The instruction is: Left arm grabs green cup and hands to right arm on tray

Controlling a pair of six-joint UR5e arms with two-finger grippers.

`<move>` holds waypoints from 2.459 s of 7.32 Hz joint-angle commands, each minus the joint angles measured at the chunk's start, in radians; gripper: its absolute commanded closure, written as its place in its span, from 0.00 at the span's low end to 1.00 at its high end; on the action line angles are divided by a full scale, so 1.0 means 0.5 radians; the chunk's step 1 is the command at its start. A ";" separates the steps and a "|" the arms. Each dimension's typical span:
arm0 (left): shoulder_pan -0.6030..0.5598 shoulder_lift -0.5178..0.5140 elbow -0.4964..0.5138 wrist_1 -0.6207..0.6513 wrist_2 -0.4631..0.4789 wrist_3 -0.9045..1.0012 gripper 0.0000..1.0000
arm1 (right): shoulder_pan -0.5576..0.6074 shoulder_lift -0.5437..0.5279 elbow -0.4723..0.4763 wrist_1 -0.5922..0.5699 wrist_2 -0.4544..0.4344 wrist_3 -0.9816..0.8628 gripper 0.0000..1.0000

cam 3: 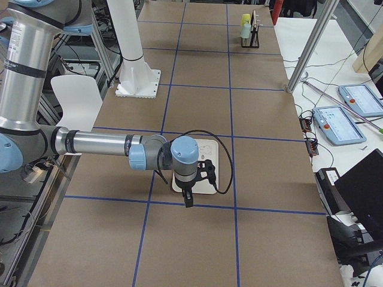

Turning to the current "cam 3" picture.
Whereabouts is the white chair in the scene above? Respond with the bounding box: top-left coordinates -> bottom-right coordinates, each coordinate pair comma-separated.
50,75 -> 104,156

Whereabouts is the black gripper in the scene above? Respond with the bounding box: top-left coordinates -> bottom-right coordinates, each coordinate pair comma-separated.
179,182 -> 194,208

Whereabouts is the wooden rack handle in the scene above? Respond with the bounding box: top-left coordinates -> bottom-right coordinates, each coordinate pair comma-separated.
251,10 -> 259,31

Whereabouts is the small circuit board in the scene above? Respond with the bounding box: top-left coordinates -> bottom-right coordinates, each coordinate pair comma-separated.
299,117 -> 319,158

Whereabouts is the black box with label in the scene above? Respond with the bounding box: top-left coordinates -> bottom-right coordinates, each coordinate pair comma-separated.
315,167 -> 349,215

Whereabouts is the near blue teach pendant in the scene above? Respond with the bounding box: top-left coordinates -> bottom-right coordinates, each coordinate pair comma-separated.
312,105 -> 367,146

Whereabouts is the blue teach pendant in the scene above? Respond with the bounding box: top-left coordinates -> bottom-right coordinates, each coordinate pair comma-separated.
338,84 -> 382,118
312,105 -> 367,146

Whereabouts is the light green cup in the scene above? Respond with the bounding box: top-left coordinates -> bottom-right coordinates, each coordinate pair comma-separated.
241,23 -> 252,39

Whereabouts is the far blue teach pendant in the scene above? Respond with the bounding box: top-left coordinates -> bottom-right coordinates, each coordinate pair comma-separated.
338,84 -> 382,118

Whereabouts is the yellow cup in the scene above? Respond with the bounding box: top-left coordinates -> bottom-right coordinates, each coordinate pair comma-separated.
241,13 -> 251,26

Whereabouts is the black wire cup rack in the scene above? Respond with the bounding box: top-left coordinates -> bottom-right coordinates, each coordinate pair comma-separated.
241,28 -> 260,48

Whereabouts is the black laptop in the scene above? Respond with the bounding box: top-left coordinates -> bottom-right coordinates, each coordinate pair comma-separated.
335,149 -> 382,240

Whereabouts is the aluminium frame post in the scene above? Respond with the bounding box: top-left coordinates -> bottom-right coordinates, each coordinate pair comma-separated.
287,0 -> 339,94

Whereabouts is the cream rabbit tray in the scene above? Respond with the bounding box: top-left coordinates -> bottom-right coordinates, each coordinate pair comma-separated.
171,138 -> 220,196

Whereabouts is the pink striped rod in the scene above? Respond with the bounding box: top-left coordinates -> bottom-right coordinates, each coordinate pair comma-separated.
300,80 -> 383,134

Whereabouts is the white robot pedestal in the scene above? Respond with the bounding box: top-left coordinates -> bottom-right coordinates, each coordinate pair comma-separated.
107,0 -> 161,99

